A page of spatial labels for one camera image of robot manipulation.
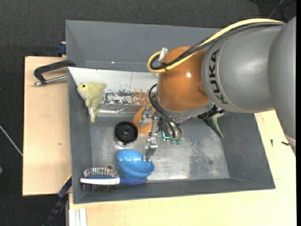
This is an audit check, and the blue and white brush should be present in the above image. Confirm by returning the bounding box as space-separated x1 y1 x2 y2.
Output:
79 167 148 193

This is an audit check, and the pale wood flat board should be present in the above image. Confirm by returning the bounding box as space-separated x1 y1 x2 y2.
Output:
22 56 72 196

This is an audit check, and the yellow plush toy animal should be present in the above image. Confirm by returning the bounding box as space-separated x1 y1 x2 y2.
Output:
76 81 107 123

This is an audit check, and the grey metal bin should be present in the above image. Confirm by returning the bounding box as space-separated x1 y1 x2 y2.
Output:
65 19 276 204

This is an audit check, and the blue plastic bowl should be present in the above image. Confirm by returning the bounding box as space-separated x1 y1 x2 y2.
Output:
116 149 155 180

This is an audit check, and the black round knob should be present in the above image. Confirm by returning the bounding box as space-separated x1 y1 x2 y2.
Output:
114 121 139 144

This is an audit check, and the orange ball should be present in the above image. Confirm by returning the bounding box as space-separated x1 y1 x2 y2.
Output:
132 106 156 135

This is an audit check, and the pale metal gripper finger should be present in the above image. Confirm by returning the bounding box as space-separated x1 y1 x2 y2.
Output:
143 137 158 162

